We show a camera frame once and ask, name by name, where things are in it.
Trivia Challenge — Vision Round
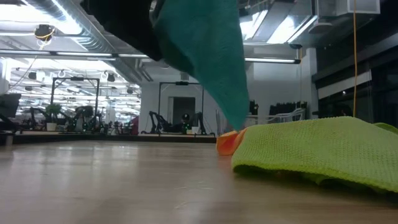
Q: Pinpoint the white ceiling duct unit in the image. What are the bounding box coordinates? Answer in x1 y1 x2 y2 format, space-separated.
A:
307 0 382 35

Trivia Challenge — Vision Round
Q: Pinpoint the background workbench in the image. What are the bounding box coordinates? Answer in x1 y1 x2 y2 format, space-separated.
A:
0 130 218 146

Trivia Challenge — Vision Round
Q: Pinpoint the long ceiling light bar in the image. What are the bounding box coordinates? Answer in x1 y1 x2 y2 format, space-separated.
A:
0 49 302 65

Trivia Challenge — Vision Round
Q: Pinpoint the orange microfiber towel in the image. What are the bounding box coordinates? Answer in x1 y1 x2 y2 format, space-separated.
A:
216 128 249 157

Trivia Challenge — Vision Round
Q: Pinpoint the teal blue microfiber towel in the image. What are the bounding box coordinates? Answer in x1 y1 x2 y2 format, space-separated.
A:
153 0 251 132

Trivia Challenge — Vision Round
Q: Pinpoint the lime green microfiber towel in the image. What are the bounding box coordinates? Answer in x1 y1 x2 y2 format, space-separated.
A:
231 116 398 194

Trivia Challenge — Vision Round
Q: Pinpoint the red background object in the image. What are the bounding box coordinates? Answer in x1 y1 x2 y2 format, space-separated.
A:
129 116 140 135

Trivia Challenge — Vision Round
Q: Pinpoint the background plant in white pot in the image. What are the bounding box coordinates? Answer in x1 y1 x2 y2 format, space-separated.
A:
45 104 62 132

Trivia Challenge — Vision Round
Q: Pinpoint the black ceiling cable reel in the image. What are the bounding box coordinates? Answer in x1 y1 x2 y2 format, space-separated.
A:
34 24 56 43

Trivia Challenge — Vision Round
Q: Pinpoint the dark background monitor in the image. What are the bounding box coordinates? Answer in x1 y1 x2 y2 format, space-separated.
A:
0 93 22 125

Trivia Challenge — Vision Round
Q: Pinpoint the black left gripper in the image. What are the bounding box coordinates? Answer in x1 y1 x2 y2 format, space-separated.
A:
82 0 164 61

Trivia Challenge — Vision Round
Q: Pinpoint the black background frame rig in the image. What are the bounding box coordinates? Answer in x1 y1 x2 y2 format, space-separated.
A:
50 77 100 131
158 81 205 135

